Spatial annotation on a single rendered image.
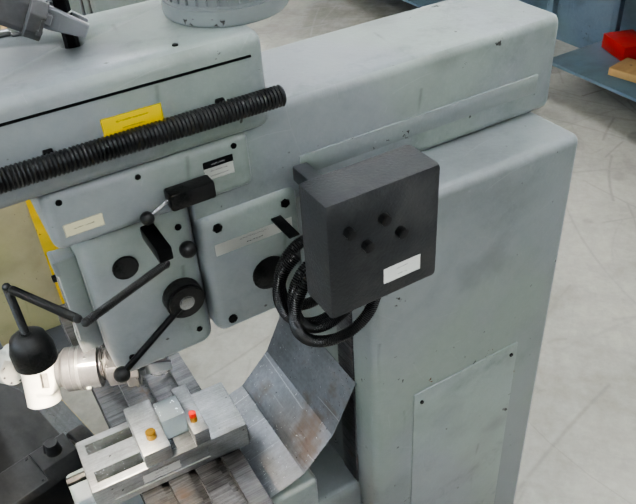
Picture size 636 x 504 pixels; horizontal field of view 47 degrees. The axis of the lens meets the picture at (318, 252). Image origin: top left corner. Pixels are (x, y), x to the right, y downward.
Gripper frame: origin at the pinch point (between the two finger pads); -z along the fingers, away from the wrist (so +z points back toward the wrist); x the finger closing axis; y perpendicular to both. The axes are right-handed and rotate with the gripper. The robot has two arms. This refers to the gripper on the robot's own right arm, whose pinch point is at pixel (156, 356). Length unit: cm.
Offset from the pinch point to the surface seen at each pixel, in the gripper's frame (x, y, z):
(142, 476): -7.9, 26.7, 7.6
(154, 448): -6.0, 20.6, 4.0
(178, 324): -8.0, -14.8, -6.7
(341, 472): 3, 51, -37
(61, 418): 66, 85, 48
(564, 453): 46, 123, -127
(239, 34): -3, -65, -24
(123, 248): -10.2, -34.5, -1.0
